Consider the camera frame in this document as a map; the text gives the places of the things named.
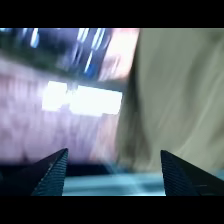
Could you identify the brown garment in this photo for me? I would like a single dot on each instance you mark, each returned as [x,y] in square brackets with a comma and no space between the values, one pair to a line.
[180,100]

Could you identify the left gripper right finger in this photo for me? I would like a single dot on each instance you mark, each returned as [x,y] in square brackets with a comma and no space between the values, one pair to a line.
[181,180]

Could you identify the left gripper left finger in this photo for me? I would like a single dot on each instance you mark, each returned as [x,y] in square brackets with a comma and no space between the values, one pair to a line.
[51,176]

